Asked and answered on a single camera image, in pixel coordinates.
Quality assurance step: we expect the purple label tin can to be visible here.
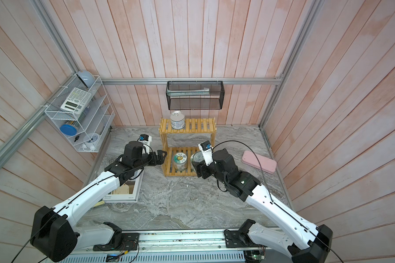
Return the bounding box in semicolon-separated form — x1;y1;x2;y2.
190;151;205;173

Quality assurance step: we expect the sunflower lid seed jar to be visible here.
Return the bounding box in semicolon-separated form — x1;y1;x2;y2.
173;152;188;172

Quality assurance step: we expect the white label tin can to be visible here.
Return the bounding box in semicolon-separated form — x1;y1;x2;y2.
170;111;185;130

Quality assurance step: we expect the bamboo two-tier shelf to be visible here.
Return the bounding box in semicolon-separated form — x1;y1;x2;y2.
159;118;217;177

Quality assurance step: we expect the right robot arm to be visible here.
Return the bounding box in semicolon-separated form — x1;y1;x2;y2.
192;149;333;263

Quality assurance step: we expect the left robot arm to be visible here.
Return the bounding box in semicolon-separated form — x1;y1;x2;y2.
29;140;167;263

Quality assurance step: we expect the pink case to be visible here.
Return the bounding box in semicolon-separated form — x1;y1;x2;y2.
241;150;277;174

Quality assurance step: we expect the Loewe magazine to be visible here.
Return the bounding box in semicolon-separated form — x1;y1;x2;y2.
103;170;144;203

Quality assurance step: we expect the white cup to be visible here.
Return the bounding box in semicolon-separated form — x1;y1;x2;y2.
82;133;100;151

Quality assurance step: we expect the blue lid container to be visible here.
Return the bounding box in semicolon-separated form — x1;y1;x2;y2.
60;121;77;137

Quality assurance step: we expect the booklet in mesh basket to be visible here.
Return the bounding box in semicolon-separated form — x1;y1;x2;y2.
166;88;210;97

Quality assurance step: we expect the white calculator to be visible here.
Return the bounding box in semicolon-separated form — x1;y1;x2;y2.
60;88;92;115

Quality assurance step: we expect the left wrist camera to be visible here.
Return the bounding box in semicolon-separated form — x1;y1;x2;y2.
138;134;152;146

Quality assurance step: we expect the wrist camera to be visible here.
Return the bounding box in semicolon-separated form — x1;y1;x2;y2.
138;134;152;146
198;141;213;166

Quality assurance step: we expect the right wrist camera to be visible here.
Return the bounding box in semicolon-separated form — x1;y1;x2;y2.
198;141;213;166

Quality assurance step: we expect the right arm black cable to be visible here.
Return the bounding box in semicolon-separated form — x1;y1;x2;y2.
212;140;345;263

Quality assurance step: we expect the black mesh wall basket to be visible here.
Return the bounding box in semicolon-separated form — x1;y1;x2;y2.
166;81;225;111

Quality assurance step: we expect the white wire wall rack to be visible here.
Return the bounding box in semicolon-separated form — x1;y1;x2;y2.
45;75;115;153

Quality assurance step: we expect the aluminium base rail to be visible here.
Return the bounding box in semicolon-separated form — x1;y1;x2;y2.
42;226;323;263

